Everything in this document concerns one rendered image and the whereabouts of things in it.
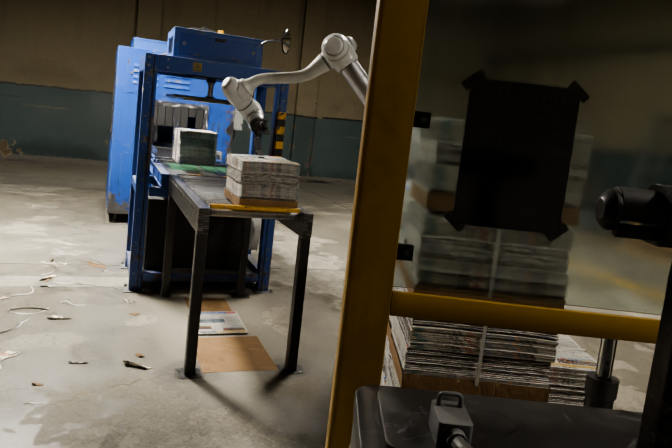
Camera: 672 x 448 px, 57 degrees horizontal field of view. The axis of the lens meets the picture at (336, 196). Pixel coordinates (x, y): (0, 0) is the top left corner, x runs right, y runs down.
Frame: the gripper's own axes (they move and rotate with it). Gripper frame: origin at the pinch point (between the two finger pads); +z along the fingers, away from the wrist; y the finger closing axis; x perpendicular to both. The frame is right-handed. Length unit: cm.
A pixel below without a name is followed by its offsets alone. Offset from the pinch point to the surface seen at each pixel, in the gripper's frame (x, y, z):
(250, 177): 9.2, 5.5, 22.1
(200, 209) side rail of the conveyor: 31.3, 18.5, 31.6
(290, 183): -10.5, 6.9, 22.6
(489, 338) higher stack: -18, -49, 171
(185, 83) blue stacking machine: -2, 125, -324
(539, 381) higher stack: -31, -42, 180
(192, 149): 8, 102, -159
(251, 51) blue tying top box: -18, 8, -138
